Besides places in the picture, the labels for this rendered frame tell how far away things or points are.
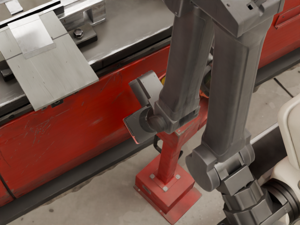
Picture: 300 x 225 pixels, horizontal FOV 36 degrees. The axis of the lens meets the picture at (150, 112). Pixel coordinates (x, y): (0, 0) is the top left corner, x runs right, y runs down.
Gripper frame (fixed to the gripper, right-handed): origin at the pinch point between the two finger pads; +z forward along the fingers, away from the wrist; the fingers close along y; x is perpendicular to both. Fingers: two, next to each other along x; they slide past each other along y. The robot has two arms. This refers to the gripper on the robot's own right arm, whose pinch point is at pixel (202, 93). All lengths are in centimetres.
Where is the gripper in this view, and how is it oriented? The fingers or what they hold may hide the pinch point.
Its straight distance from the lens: 144.1
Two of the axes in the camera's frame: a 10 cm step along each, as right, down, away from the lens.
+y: -6.9, -7.2, 0.8
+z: -2.3, 3.1, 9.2
